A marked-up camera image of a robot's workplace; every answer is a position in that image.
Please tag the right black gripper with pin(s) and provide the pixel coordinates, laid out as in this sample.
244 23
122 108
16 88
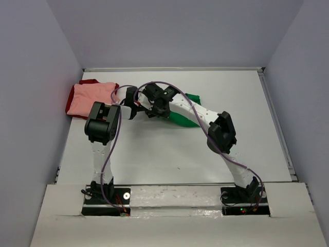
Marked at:
153 110

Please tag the green t shirt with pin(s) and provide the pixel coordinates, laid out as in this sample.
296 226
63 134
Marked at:
181 120

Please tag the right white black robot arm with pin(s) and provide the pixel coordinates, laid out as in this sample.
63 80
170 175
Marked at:
162 98

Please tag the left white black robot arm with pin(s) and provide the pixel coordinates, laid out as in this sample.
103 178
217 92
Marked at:
102 129

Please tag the pink folded t shirt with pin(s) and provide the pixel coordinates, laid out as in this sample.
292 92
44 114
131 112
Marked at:
90 99

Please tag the white foam front board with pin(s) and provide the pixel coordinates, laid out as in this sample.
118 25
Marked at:
179 216

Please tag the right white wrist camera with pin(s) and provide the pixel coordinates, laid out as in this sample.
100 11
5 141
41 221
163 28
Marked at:
142 101

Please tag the aluminium table frame rail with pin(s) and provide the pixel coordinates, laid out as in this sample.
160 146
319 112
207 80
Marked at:
170 69

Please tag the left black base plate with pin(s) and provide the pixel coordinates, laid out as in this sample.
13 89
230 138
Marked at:
96 205

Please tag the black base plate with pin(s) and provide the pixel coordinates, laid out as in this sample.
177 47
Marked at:
96 205
235 205

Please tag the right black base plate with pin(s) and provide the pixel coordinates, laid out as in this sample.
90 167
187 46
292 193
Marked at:
235 205

